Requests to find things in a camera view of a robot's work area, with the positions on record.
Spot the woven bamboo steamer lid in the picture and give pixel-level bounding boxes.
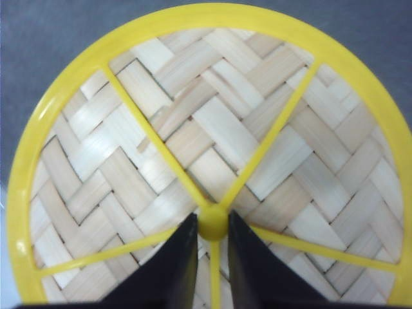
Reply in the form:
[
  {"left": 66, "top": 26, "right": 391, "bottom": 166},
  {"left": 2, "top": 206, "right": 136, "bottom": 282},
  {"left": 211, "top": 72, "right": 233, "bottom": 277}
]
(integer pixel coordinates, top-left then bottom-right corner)
[{"left": 6, "top": 29, "right": 412, "bottom": 309}]

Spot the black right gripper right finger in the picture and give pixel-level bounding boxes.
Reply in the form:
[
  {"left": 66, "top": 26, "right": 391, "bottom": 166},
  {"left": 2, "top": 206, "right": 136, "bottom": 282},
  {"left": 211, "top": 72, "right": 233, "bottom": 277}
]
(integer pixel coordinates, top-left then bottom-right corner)
[{"left": 227, "top": 211, "right": 329, "bottom": 309}]

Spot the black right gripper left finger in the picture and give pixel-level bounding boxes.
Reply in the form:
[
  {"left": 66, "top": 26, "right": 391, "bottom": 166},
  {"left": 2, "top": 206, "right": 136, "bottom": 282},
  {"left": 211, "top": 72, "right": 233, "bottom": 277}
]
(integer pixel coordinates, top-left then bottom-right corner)
[{"left": 19, "top": 213, "right": 198, "bottom": 308}]

